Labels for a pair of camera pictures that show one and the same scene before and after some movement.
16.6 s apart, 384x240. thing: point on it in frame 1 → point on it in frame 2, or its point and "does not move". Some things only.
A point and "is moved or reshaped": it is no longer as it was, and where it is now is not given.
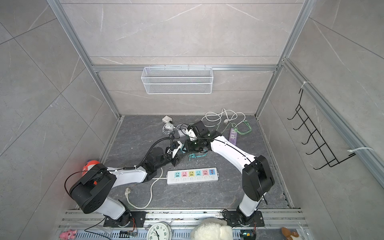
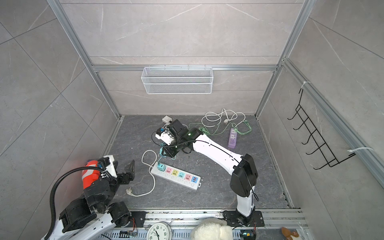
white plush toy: x=212 y=229 does not move
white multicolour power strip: x=192 y=176 is moved or reshaped
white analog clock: x=160 y=231 does not move
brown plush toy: x=288 y=234 does not move
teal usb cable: x=193 y=155 is moved or reshaped
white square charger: x=167 y=119 does not move
